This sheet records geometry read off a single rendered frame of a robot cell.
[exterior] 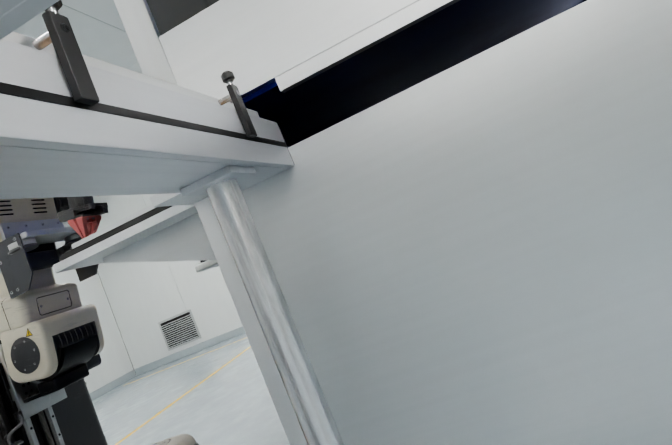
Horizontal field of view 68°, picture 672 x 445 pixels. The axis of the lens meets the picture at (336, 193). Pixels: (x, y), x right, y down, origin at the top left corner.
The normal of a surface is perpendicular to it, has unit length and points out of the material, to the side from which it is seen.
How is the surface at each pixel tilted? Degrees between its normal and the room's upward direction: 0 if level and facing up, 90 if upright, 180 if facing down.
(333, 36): 90
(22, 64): 90
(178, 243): 90
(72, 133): 90
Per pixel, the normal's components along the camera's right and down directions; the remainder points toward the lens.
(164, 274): -0.27, 0.02
